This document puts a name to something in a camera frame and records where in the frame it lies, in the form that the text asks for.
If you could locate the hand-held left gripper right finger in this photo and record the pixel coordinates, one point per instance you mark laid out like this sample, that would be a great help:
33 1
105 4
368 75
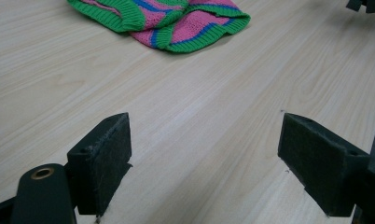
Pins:
313 158

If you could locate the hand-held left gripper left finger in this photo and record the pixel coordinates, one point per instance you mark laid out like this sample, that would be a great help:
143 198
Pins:
101 161

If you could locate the striped knitted pet sweater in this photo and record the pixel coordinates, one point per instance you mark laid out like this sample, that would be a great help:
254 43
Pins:
182 28

